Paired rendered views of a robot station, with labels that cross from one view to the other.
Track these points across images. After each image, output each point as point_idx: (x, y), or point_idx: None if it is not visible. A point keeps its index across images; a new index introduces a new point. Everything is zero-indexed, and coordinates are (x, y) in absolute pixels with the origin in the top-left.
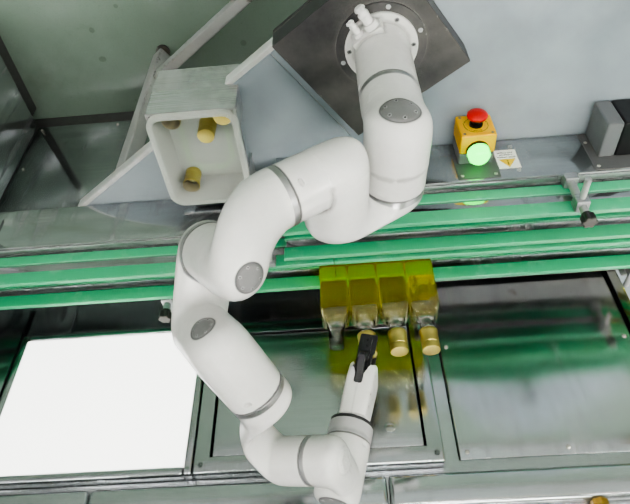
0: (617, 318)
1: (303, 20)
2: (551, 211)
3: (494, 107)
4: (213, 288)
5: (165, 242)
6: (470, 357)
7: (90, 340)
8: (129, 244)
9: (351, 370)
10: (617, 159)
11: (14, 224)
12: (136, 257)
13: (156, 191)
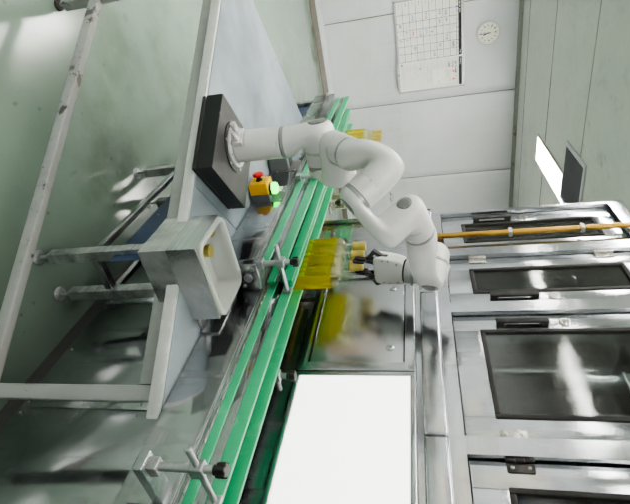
0: (342, 225)
1: (215, 144)
2: (314, 184)
3: (251, 173)
4: (399, 171)
5: (241, 345)
6: None
7: (282, 455)
8: (231, 368)
9: (380, 257)
10: (293, 166)
11: None
12: (246, 365)
13: (187, 345)
